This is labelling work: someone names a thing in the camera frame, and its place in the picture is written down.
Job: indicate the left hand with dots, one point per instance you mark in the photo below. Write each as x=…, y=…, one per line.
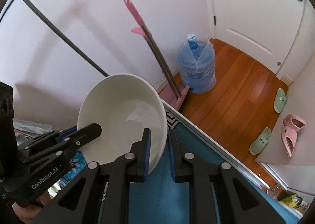
x=26, y=214

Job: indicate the green slipper far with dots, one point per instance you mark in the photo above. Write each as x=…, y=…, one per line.
x=280, y=101

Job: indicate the white door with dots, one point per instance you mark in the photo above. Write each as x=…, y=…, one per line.
x=263, y=29

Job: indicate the teal patterned table cloth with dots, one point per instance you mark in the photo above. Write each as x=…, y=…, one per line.
x=160, y=200

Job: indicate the blue water jug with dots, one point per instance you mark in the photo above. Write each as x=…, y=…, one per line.
x=196, y=64

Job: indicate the pink slipper pair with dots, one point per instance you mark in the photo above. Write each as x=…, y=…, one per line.
x=292, y=125

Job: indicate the white round bowl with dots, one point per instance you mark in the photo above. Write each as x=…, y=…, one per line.
x=123, y=105

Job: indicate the green slipper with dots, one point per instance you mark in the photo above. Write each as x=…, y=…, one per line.
x=280, y=101
x=260, y=142

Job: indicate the green slipper near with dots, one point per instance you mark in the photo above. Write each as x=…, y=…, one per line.
x=260, y=142

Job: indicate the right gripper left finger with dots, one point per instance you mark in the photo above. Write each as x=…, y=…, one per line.
x=100, y=193

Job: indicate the black clothes rack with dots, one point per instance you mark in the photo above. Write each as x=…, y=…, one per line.
x=59, y=33

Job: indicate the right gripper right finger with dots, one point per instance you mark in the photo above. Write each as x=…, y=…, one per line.
x=217, y=193

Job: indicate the pink mop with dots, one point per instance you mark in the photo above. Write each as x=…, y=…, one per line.
x=173, y=94

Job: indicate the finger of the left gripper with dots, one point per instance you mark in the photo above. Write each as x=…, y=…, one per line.
x=76, y=139
x=59, y=136

